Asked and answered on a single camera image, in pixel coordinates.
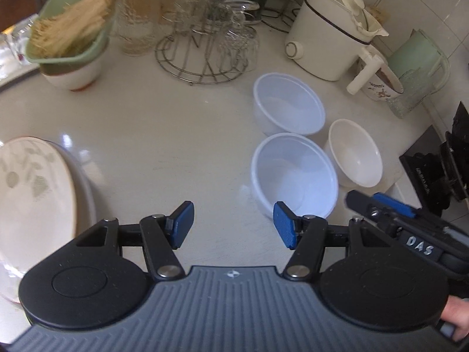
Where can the black stove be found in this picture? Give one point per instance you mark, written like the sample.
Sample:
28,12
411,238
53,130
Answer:
425,179

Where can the pale green pitcher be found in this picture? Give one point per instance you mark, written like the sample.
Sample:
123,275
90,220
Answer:
421,51

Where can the white footed bowl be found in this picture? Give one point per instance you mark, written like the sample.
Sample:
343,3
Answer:
73,77

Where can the translucent plastic bowl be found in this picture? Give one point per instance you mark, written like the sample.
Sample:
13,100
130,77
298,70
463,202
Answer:
293,176
289,106

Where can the clear hanging glass cup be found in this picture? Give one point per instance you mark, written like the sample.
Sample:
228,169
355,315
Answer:
238,51
188,13

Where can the white ceramic bowl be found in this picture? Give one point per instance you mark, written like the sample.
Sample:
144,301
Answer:
353,154

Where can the clear drinking glass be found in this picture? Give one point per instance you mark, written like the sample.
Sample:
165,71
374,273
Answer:
22,40

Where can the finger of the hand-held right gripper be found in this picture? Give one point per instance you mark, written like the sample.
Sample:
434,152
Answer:
394,203
362,203

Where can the person's right hand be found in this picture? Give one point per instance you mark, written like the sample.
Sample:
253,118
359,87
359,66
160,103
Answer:
456,315

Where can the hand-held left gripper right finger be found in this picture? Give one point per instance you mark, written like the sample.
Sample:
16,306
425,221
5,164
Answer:
284,227

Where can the floral print mug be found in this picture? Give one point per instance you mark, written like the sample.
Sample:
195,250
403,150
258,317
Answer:
377,88

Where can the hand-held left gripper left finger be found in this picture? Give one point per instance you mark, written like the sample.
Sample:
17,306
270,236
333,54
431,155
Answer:
183,223

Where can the glass jar red lid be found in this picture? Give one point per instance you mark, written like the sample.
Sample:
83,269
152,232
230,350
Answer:
139,25

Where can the yellow sponge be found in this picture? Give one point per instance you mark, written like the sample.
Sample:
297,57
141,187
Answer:
377,16

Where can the grey leaf print plate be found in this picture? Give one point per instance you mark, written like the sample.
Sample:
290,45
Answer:
33,198

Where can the white electric pot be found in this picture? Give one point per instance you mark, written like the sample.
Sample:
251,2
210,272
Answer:
322,44

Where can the dried noodles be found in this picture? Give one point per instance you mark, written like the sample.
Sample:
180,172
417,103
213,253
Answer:
73,25

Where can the pink flower deep plate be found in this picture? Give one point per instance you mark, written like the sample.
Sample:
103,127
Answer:
86,205

